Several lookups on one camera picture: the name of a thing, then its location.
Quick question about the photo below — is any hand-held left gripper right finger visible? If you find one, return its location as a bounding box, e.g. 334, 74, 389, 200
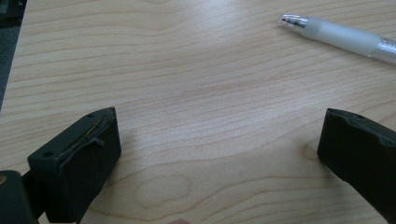
317, 107, 396, 224

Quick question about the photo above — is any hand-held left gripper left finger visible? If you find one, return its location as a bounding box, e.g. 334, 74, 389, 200
27, 106, 122, 224

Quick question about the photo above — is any translucent white ballpoint pen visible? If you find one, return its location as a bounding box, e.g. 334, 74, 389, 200
277, 13, 396, 66

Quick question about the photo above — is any dark object beside table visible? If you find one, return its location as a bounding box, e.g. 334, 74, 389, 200
0, 0, 28, 28

